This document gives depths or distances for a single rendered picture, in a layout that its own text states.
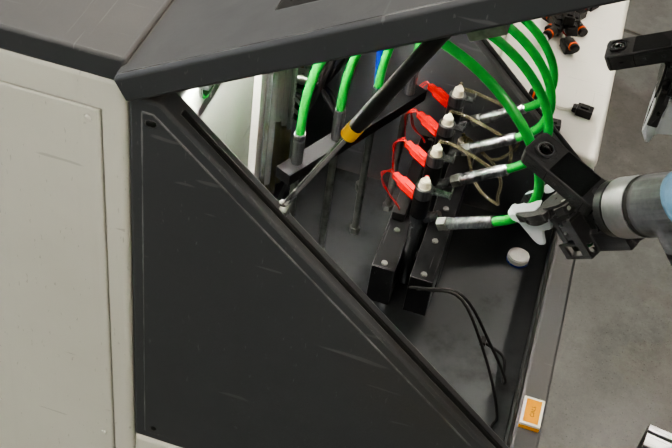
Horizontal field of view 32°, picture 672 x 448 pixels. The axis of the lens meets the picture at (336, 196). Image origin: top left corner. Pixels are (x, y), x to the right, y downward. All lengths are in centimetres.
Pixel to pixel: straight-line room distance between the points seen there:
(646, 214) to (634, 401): 173
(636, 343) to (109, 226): 196
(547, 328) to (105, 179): 75
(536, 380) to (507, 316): 26
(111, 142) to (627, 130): 264
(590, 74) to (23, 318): 118
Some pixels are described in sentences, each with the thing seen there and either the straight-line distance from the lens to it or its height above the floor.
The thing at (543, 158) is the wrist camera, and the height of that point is 137.
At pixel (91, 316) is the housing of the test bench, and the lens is 164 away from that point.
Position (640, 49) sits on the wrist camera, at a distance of 167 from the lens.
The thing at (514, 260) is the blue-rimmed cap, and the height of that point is 84.
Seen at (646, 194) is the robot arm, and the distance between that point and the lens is 136.
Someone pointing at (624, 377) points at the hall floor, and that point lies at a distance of 309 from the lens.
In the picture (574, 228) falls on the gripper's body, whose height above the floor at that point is 130.
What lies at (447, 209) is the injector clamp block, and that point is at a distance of 192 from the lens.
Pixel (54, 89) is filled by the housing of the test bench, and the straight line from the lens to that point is 138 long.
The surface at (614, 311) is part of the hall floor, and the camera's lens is 323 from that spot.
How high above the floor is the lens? 229
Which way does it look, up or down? 43 degrees down
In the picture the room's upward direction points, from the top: 8 degrees clockwise
